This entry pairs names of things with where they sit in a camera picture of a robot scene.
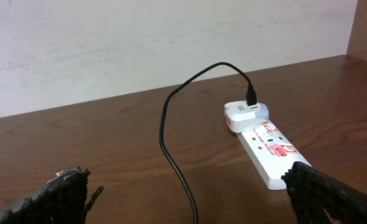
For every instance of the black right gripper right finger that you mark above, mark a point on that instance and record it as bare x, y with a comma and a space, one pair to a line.
318, 198

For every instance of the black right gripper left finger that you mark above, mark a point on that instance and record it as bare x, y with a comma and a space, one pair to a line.
60, 200

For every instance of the white power strip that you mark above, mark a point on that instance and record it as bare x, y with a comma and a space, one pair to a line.
270, 151

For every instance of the white USB charger adapter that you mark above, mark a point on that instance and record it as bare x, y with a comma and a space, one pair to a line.
241, 118

